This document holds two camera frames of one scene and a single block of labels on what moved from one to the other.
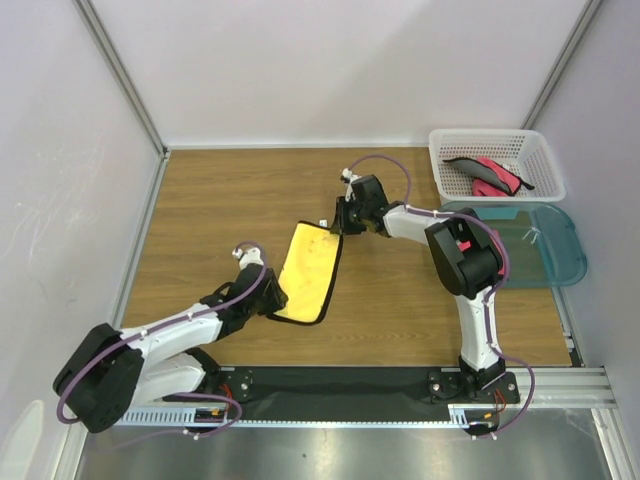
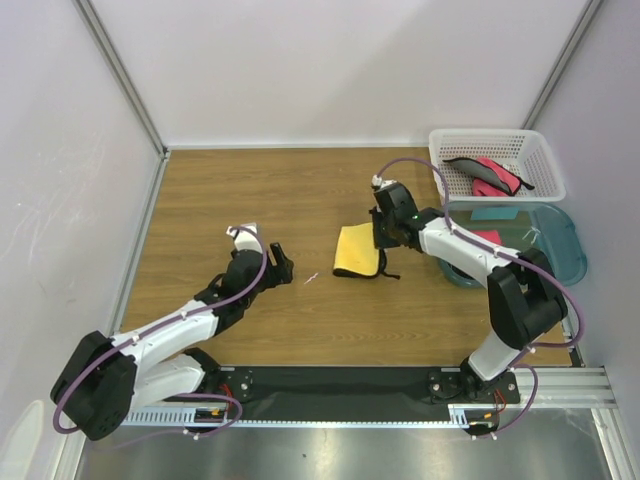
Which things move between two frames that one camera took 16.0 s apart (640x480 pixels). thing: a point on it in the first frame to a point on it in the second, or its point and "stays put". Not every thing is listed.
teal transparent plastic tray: (542, 241) stays put
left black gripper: (277, 296) to (279, 273)
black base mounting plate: (347, 393) stays put
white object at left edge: (18, 455) stays put
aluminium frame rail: (571, 387) stays put
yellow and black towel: (308, 274) to (357, 254)
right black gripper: (343, 216) to (378, 230)
